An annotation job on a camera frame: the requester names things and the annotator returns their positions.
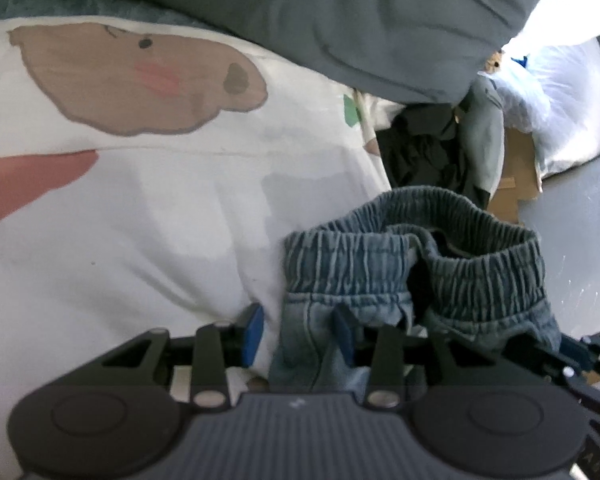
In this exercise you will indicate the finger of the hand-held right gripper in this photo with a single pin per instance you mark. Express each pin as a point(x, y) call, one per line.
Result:
point(590, 347)

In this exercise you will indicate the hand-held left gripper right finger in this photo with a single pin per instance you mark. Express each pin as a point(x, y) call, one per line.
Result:
point(343, 336)

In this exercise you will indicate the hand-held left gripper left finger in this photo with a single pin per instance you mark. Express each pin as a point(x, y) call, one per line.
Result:
point(252, 334)

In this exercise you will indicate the blue jeans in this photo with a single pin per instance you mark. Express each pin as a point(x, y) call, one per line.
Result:
point(360, 265)

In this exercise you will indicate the white printed bed sheet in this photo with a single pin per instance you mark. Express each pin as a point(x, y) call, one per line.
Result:
point(155, 200)

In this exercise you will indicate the brown cardboard sheet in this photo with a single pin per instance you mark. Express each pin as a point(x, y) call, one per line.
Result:
point(517, 170)

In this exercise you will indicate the black clothing pile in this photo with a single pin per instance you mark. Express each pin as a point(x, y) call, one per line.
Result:
point(425, 155)

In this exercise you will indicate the grey neck pillow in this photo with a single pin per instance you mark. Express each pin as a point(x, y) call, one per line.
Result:
point(482, 130)

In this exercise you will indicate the white pillow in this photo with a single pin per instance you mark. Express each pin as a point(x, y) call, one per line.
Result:
point(565, 105)

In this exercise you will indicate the grey quilt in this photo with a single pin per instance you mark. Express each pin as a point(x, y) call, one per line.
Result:
point(330, 15)

